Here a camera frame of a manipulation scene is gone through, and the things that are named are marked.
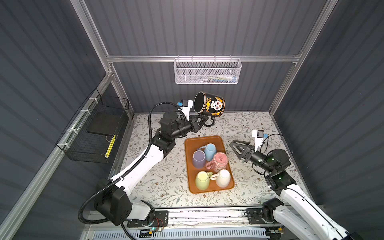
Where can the purple mug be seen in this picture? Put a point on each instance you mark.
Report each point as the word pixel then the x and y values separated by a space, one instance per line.
pixel 199 159

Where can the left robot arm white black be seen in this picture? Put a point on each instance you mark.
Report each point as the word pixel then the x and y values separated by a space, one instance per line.
pixel 112 199

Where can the orange plastic tray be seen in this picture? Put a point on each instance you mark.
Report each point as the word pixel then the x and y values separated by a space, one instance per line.
pixel 192 145

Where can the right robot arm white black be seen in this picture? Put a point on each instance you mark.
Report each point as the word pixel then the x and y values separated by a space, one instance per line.
pixel 292 208

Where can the white perforated cable duct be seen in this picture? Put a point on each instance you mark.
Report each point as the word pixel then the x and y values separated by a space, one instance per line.
pixel 246 233

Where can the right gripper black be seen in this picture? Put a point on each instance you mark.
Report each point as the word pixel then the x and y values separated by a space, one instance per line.
pixel 247 151

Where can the pens in white basket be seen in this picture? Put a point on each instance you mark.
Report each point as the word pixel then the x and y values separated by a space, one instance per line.
pixel 221 79

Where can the light green mug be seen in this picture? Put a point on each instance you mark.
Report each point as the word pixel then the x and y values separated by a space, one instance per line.
pixel 202 180

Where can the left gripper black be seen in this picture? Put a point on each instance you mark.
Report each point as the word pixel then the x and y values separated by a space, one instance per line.
pixel 193 124

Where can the light blue mug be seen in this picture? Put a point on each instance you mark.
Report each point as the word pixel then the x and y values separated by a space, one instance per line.
pixel 209 150

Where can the pink ghost mug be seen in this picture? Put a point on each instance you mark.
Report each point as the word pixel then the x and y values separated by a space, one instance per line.
pixel 219 162

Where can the white wire mesh basket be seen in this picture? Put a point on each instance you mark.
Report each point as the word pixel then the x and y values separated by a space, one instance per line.
pixel 190 70

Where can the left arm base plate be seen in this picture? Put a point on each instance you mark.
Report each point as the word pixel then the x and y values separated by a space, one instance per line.
pixel 155 219

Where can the black wire basket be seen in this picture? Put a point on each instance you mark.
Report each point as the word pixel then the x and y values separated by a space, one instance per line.
pixel 88 139

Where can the black skull pattern mug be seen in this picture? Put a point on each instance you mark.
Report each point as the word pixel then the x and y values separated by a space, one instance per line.
pixel 209 105

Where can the floral table mat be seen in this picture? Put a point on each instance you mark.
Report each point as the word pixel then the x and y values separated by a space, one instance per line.
pixel 166 184

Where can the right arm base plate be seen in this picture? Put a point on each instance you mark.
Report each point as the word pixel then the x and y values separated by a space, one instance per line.
pixel 260 216

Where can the white cream mug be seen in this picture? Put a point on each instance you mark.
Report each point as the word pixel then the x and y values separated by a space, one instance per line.
pixel 222 178

